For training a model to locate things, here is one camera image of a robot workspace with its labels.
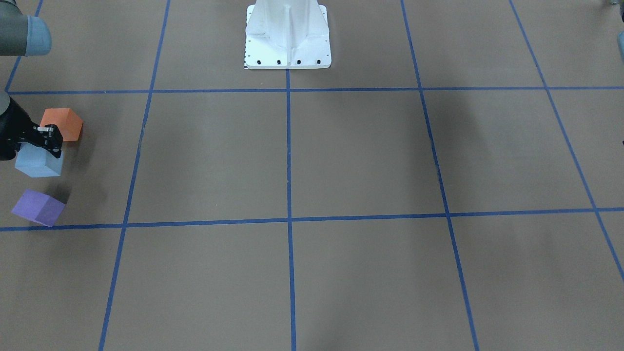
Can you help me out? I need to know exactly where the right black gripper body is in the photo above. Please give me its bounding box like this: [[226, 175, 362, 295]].
[[0, 97, 39, 161]]

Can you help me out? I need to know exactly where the light blue foam block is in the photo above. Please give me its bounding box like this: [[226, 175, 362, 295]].
[[14, 143, 64, 178]]

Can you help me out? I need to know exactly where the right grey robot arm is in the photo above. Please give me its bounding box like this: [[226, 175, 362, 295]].
[[0, 0, 64, 161]]

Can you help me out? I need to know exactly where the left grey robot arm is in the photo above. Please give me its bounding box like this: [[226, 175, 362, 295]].
[[617, 31, 624, 61]]

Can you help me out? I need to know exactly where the orange foam block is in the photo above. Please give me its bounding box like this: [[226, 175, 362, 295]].
[[39, 108, 84, 142]]

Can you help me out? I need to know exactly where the purple foam block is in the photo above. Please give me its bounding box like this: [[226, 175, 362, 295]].
[[11, 189, 65, 227]]

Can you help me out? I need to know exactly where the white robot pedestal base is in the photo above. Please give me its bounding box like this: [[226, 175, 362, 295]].
[[244, 0, 332, 70]]

